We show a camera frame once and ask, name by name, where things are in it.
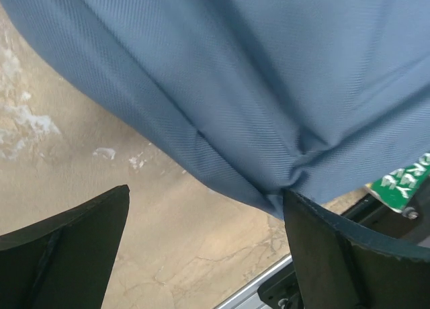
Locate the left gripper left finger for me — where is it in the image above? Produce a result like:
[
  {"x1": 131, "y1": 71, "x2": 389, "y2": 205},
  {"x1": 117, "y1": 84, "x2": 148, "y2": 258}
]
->
[{"x1": 1, "y1": 185, "x2": 130, "y2": 309}]

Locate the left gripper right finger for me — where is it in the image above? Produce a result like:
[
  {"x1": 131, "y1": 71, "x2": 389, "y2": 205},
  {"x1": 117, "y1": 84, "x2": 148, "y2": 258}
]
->
[{"x1": 284, "y1": 191, "x2": 429, "y2": 309}]

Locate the blue student backpack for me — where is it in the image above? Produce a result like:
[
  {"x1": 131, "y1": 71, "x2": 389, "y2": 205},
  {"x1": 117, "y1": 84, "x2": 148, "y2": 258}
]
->
[{"x1": 1, "y1": 0, "x2": 429, "y2": 216}]

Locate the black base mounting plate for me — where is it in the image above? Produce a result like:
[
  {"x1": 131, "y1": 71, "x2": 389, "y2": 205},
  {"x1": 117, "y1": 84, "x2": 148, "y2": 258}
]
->
[{"x1": 257, "y1": 195, "x2": 429, "y2": 308}]

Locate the green treehouse book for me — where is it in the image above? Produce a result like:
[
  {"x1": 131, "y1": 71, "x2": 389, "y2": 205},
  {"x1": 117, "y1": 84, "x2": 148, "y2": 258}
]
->
[{"x1": 365, "y1": 152, "x2": 429, "y2": 214}]

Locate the aluminium frame rail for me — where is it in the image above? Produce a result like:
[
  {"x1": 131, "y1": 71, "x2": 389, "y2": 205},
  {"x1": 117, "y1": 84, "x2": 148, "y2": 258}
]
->
[{"x1": 214, "y1": 255, "x2": 292, "y2": 309}]

